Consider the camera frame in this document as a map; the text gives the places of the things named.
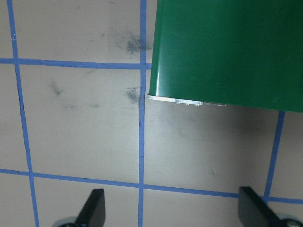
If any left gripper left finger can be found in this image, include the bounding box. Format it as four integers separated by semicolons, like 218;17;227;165
75;189;106;227

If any green conveyor belt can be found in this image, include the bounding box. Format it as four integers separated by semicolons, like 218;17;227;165
147;0;303;112

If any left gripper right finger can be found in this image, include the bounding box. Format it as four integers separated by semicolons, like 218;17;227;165
238;186;281;227

